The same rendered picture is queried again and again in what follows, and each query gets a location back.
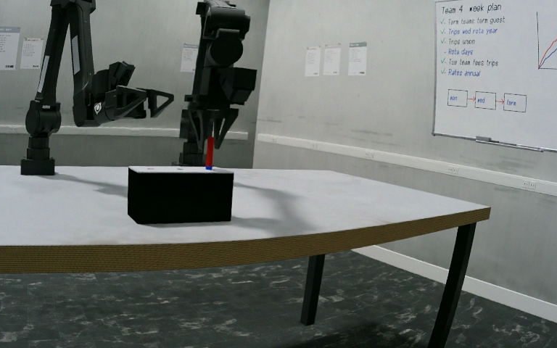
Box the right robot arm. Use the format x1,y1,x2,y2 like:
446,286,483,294
20,0,135,165

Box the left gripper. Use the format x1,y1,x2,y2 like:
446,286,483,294
184,94,245,149

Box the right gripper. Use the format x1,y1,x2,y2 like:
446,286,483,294
105,86,174,120

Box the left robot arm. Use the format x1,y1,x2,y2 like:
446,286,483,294
171,0,257,167

